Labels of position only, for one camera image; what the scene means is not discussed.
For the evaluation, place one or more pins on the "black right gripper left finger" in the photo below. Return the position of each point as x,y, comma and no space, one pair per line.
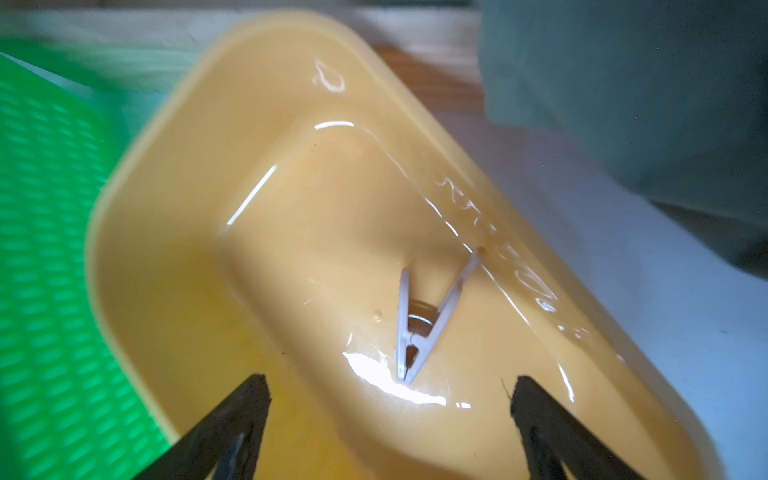
225,444

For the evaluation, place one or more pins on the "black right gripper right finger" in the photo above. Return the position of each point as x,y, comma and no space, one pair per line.
556,444

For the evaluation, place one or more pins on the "green graphic tank top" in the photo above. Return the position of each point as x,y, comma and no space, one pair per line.
668,97

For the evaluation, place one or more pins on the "white plastic clothespin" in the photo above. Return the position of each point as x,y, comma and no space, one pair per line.
419,325

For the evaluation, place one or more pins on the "green perforated plastic basket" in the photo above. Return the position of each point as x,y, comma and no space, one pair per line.
67,409

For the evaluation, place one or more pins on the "wooden clothes rack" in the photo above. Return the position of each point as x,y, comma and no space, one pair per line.
442,78

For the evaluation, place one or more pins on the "yellow plastic tray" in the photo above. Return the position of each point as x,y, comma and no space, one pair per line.
260,225

